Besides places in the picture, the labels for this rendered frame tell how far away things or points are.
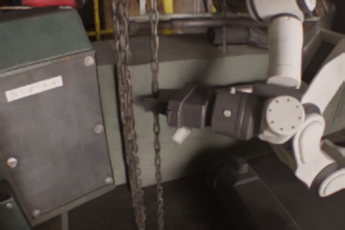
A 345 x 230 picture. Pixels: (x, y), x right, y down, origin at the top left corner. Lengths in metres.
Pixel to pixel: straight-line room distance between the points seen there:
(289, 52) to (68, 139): 0.44
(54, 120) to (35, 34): 0.15
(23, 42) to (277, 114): 0.43
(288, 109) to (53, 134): 0.40
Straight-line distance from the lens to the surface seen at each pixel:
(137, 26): 0.89
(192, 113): 0.45
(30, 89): 0.43
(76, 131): 0.49
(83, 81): 0.46
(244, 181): 1.00
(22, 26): 0.47
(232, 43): 1.22
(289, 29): 0.52
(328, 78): 0.71
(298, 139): 0.66
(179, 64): 0.97
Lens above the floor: 0.88
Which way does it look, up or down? 29 degrees down
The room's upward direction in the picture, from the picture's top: straight up
